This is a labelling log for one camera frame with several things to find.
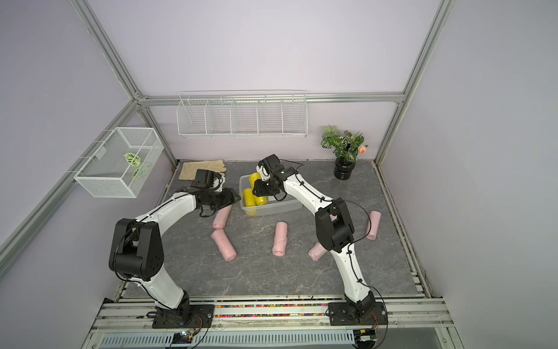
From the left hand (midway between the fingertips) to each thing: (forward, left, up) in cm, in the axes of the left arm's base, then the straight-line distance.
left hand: (236, 200), depth 92 cm
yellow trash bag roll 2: (-2, -11, +2) cm, 11 cm away
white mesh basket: (+8, +42, +16) cm, 46 cm away
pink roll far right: (-10, -60, -7) cm, 61 cm away
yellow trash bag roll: (+5, -5, -6) cm, 9 cm away
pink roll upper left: (-4, +8, -7) cm, 11 cm away
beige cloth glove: (+31, +31, -12) cm, 45 cm away
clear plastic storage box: (+1, -16, -8) cm, 17 cm away
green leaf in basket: (+8, +35, +19) cm, 41 cm away
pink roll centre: (-18, -18, -7) cm, 26 cm away
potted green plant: (+16, -49, +11) cm, 53 cm away
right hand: (+4, -9, +1) cm, 10 cm away
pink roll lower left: (-16, +5, -7) cm, 18 cm away
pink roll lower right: (-22, -32, -7) cm, 40 cm away
